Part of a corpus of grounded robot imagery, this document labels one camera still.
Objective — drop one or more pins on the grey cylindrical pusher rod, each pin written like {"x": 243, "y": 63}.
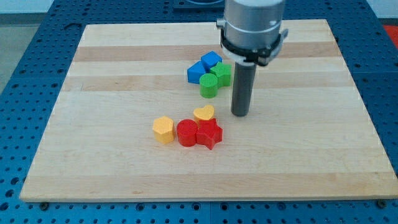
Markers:
{"x": 242, "y": 89}

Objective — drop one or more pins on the yellow heart block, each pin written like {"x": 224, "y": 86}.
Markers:
{"x": 205, "y": 113}

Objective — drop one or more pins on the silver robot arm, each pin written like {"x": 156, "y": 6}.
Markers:
{"x": 250, "y": 35}

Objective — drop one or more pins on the green star block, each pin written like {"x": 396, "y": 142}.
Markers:
{"x": 223, "y": 73}

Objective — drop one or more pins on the red star block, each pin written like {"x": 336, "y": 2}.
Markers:
{"x": 209, "y": 133}

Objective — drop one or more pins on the green cylinder block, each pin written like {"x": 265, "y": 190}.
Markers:
{"x": 208, "y": 85}

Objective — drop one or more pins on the blue cube block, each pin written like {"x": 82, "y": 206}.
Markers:
{"x": 210, "y": 60}

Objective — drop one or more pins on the blue triangle block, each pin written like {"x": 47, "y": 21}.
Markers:
{"x": 195, "y": 72}

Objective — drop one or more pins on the red cylinder block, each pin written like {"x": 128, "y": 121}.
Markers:
{"x": 187, "y": 132}

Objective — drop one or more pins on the wooden board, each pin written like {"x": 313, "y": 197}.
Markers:
{"x": 307, "y": 136}

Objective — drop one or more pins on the yellow hexagon block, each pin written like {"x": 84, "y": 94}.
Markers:
{"x": 163, "y": 128}

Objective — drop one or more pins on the red object at edge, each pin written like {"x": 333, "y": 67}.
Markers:
{"x": 392, "y": 31}

